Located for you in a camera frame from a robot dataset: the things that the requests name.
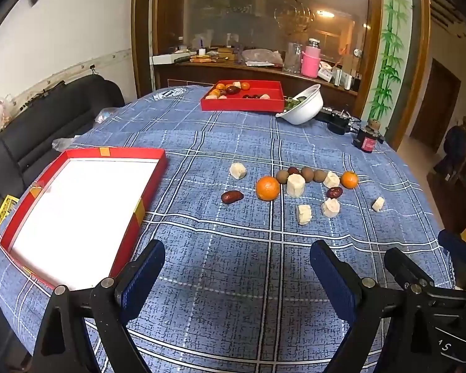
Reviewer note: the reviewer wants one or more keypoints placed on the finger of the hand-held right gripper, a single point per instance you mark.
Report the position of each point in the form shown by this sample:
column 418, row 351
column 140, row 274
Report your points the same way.
column 406, row 266
column 452, row 246

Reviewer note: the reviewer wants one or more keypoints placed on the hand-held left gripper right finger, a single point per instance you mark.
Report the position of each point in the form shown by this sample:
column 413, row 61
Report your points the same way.
column 334, row 279

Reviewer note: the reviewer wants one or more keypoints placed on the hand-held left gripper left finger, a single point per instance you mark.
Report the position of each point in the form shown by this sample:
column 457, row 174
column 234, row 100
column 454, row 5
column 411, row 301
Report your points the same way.
column 143, row 276

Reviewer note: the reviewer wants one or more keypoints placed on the dark red date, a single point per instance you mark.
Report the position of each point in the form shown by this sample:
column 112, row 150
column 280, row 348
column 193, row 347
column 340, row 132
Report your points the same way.
column 293, row 170
column 334, row 192
column 232, row 197

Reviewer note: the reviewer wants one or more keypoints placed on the large red white-lined box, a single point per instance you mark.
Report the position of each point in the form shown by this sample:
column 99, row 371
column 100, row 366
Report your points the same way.
column 81, row 209

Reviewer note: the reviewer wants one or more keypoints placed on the small orange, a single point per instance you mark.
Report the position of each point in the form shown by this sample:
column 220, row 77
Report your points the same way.
column 349, row 180

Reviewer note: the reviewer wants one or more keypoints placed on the large pale sugarcane chunk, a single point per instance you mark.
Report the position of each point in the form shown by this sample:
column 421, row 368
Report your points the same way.
column 295, row 185

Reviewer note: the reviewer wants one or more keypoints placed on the brown longan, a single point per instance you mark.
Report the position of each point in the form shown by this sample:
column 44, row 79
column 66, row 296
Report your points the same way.
column 306, row 173
column 319, row 176
column 282, row 176

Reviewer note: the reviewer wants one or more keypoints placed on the large orange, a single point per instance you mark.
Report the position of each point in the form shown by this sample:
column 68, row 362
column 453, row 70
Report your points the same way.
column 268, row 188

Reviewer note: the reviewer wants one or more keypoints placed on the blue plaid tablecloth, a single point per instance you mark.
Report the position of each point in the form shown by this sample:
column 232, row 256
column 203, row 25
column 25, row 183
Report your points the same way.
column 225, row 264

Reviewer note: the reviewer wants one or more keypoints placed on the dark figurine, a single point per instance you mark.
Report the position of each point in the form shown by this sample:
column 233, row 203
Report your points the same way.
column 454, row 140

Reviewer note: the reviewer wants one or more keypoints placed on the black device with red label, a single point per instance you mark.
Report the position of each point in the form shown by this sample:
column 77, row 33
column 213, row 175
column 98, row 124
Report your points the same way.
column 365, row 142

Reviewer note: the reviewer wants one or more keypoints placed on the wooden door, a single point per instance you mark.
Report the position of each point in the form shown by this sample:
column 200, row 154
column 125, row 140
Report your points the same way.
column 435, row 101

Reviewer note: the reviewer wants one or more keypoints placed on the crumpled clear plastic bag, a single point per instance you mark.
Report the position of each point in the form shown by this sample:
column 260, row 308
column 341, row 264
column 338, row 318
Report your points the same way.
column 64, row 143

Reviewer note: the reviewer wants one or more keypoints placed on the yellow leaflet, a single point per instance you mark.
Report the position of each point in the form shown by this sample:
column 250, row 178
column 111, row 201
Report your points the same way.
column 2, row 211

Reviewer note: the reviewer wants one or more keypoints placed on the black power adapter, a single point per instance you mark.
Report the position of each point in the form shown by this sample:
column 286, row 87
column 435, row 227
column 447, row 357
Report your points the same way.
column 334, row 119

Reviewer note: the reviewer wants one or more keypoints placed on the blue and white packet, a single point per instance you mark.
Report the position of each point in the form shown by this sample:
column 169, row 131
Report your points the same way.
column 105, row 114

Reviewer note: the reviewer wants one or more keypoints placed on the white bowl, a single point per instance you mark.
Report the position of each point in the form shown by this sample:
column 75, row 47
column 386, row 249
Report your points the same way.
column 305, row 108

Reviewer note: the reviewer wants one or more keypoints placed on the black leather sofa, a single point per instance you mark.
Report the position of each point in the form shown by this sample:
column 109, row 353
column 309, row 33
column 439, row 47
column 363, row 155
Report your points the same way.
column 42, row 132

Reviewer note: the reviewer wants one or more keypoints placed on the green vegetables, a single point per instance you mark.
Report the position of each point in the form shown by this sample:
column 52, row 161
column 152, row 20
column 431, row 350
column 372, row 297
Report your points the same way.
column 293, row 103

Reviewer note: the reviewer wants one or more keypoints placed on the tray orange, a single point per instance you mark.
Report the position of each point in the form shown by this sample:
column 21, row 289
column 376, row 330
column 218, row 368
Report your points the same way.
column 245, row 84
column 220, row 86
column 214, row 93

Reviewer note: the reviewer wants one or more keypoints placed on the shallow red tray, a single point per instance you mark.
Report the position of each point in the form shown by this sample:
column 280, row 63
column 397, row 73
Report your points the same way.
column 240, row 104

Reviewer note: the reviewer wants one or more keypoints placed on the tray dark date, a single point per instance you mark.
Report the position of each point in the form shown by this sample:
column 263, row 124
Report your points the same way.
column 233, row 90

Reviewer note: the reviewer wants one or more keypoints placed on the wooden sideboard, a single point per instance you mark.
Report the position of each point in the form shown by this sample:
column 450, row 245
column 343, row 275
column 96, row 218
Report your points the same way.
column 186, row 74

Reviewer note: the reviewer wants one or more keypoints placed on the white carton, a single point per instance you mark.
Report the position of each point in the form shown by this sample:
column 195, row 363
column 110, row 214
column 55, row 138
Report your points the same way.
column 326, row 73

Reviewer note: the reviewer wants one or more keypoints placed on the clear plastic bag with oranges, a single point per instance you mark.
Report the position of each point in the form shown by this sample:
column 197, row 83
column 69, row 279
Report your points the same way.
column 0, row 112

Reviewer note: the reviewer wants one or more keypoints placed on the long white board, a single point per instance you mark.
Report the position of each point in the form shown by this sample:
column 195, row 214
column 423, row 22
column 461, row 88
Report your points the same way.
column 167, row 58

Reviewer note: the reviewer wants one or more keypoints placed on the pink thermos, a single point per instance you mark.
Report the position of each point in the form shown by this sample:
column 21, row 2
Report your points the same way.
column 310, row 62

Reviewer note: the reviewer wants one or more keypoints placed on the glass pitcher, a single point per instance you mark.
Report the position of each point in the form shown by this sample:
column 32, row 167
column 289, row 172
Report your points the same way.
column 292, row 58

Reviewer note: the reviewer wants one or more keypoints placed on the pale plastic bag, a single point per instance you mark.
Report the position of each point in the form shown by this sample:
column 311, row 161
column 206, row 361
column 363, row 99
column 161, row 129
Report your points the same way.
column 262, row 56

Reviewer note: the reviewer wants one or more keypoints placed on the wood-framed glass partition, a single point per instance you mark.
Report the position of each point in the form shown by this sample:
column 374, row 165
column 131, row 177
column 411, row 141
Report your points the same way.
column 237, row 15

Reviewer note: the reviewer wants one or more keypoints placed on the bamboo wall painting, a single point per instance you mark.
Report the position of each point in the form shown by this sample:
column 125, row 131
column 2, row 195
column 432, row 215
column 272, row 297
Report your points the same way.
column 388, row 46

